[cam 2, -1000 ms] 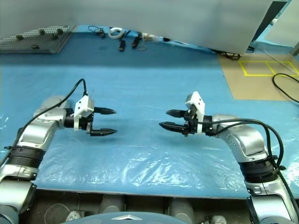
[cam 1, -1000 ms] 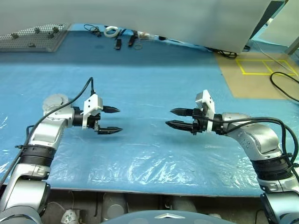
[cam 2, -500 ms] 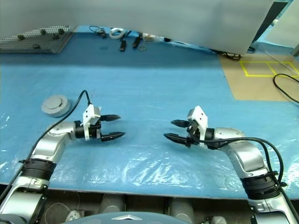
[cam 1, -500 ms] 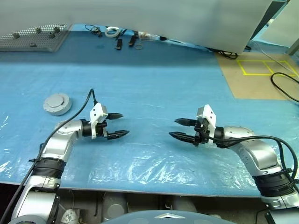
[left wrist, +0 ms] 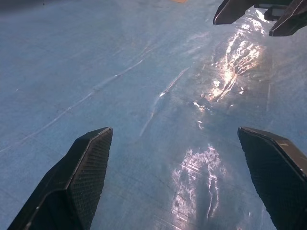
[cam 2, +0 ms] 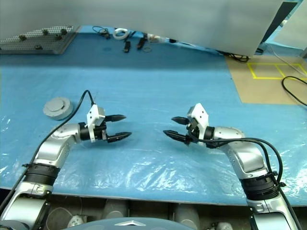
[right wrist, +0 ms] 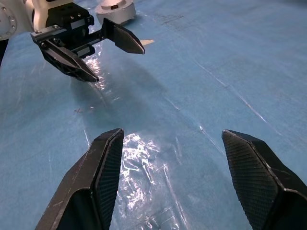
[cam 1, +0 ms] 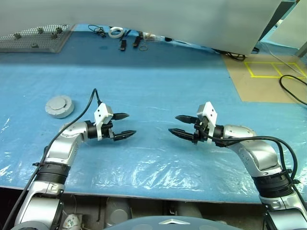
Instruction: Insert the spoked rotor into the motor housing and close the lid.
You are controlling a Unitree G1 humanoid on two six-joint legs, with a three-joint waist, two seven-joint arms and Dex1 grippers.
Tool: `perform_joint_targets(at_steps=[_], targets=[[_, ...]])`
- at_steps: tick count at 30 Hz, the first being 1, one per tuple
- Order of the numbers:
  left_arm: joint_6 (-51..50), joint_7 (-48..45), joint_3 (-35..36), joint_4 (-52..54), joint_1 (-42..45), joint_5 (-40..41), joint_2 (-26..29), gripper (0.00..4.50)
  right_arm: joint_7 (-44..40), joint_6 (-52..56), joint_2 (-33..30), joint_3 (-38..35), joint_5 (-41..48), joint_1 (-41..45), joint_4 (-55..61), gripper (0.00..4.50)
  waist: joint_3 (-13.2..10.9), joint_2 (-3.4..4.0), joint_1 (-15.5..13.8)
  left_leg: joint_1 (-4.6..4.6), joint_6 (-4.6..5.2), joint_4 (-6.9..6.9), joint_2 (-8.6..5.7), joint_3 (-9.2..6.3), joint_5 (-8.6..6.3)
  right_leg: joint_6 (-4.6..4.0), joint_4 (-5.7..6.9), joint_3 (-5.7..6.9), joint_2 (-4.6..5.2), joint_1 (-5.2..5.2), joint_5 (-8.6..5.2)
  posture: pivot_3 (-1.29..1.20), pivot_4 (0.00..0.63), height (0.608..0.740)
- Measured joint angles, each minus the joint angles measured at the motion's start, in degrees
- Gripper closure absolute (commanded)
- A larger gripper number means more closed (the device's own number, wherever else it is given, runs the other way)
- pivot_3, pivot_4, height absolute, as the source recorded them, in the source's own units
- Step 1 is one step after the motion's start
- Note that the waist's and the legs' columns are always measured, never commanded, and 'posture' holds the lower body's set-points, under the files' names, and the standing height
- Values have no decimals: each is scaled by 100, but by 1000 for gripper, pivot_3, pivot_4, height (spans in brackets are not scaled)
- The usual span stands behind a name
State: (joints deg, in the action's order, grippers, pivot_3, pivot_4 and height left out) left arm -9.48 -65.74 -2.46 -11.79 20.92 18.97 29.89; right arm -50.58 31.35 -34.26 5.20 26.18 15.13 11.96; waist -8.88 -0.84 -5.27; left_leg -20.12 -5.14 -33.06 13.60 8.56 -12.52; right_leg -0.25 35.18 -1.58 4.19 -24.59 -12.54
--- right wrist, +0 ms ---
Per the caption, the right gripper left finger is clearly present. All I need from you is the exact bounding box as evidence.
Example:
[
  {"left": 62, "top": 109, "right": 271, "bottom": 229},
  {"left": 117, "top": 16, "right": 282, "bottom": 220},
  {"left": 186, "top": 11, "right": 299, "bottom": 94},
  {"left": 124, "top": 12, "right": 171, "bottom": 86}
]
[{"left": 35, "top": 127, "right": 125, "bottom": 230}]

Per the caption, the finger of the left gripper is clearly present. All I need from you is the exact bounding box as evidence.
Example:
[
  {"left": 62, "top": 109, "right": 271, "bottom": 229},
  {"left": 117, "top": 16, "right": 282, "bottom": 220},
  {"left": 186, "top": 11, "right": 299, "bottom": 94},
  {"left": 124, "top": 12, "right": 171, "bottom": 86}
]
[
  {"left": 39, "top": 38, "right": 100, "bottom": 83},
  {"left": 102, "top": 17, "right": 146, "bottom": 55}
]

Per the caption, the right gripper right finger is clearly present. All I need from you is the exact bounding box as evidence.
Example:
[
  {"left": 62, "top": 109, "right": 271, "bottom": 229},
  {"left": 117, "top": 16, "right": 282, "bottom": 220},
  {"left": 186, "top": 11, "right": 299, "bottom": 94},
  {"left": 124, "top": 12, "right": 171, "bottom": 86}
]
[{"left": 221, "top": 129, "right": 307, "bottom": 230}]

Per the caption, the round grey motor lid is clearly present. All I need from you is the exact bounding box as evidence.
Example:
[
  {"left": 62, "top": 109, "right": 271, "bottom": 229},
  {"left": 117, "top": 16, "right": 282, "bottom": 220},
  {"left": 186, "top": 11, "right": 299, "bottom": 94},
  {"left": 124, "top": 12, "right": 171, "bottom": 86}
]
[{"left": 95, "top": 0, "right": 135, "bottom": 12}]

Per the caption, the round grey motor housing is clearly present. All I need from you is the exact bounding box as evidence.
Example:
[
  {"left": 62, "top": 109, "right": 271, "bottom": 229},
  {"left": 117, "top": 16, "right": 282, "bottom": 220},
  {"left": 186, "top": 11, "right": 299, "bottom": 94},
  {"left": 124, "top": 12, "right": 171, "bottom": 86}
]
[{"left": 94, "top": 0, "right": 137, "bottom": 26}]

